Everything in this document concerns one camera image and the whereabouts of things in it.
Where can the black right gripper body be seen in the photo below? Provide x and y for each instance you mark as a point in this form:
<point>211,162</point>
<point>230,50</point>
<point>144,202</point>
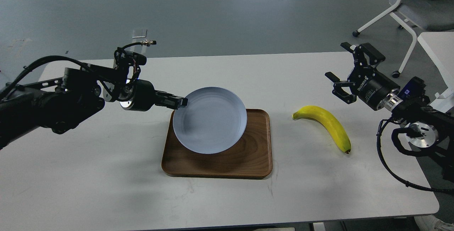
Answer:
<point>372,87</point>

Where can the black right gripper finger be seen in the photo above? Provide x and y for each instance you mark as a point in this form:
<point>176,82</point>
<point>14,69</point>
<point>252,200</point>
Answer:
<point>366,57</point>
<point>338,90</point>

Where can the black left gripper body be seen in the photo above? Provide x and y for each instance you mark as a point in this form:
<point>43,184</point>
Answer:
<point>143,98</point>

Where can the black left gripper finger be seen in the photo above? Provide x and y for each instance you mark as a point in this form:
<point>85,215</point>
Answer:
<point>170,101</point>

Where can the yellow banana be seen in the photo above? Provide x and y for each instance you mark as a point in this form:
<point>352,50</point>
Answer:
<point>330,123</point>

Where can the light blue plate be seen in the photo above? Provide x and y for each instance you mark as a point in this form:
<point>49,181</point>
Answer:
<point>213,121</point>

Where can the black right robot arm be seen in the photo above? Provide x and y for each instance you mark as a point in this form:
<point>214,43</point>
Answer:
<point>426,131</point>

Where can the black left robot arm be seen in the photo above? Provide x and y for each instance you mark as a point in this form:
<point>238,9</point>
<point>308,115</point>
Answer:
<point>61,104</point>

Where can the white office chair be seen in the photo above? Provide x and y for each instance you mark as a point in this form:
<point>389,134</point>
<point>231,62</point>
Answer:
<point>428,15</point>

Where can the brown wooden tray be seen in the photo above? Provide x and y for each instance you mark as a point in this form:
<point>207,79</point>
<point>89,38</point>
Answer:
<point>249,158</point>

